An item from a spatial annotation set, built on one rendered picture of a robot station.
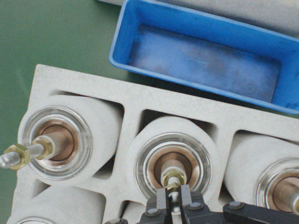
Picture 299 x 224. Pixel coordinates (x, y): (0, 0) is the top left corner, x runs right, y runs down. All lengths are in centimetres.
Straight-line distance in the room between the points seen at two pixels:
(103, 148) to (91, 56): 29
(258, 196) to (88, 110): 19
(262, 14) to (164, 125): 24
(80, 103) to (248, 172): 18
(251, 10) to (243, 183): 24
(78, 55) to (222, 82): 28
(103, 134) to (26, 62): 35
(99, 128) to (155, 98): 9
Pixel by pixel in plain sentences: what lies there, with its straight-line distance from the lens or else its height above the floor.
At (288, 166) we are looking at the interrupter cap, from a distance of 28.
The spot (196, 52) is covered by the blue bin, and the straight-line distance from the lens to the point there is 51.
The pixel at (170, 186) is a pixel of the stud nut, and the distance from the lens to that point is 19.
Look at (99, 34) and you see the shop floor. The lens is 54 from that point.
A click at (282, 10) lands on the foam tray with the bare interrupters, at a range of 39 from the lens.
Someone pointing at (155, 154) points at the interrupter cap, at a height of 25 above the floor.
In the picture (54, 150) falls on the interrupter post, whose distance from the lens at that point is 25.
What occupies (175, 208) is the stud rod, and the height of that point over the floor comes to 34.
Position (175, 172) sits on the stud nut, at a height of 29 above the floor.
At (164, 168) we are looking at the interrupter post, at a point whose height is 27.
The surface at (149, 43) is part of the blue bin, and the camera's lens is 51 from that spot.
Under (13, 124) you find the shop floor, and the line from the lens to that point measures 59.
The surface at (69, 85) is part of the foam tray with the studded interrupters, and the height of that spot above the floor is 18.
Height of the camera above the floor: 50
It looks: 86 degrees down
